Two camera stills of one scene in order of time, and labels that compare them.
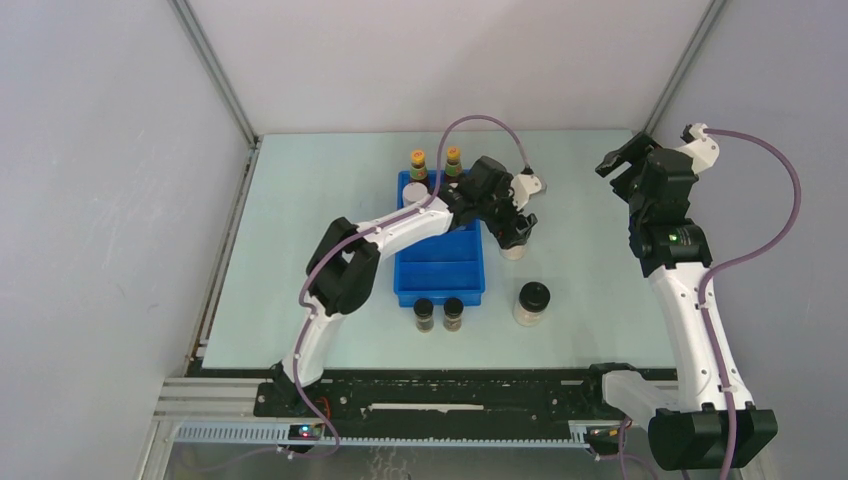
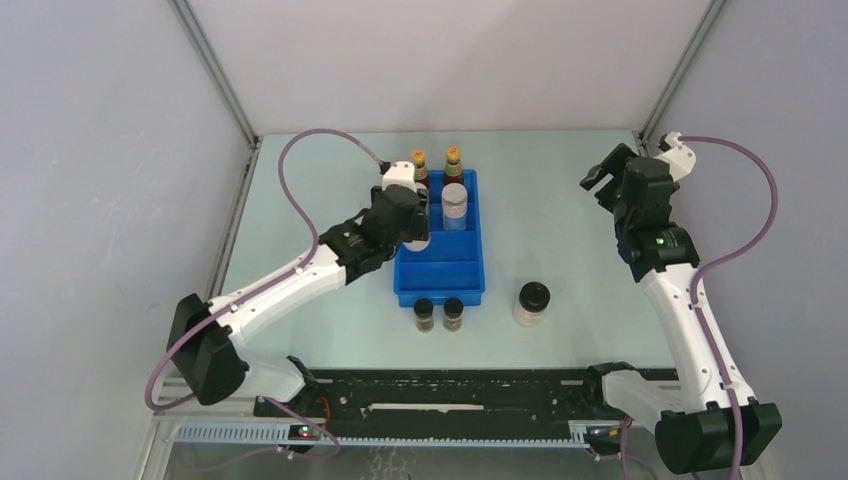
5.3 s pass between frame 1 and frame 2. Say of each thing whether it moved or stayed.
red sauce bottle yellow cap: stayed
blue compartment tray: stayed
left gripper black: moved
